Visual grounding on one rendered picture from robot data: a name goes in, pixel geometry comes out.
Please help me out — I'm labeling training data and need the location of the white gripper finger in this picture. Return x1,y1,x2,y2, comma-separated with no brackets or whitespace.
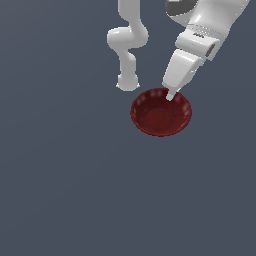
165,86,180,102

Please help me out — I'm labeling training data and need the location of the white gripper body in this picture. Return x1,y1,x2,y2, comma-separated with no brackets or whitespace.
161,48,206,91

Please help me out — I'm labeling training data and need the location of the dark red bowl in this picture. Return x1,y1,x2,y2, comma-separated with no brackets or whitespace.
129,87,193,138

